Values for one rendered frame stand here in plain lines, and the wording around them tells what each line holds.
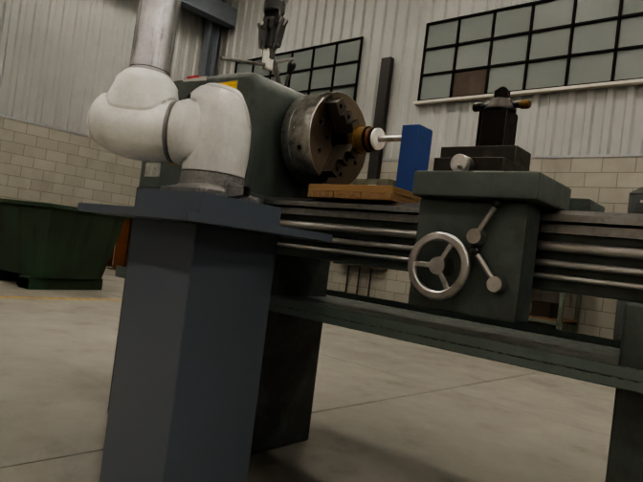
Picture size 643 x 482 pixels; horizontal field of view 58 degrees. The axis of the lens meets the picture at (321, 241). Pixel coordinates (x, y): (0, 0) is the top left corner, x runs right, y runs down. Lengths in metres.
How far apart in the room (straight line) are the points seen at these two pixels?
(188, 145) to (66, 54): 11.30
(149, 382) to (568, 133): 7.87
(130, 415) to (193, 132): 0.67
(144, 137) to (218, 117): 0.19
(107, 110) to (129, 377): 0.63
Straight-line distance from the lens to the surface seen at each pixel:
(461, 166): 1.38
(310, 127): 1.84
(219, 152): 1.38
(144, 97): 1.47
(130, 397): 1.46
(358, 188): 1.65
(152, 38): 1.55
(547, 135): 8.88
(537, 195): 1.28
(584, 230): 1.40
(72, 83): 12.58
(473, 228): 1.37
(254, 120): 1.89
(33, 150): 12.12
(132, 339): 1.45
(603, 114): 8.75
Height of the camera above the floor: 0.70
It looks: 1 degrees up
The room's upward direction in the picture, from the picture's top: 7 degrees clockwise
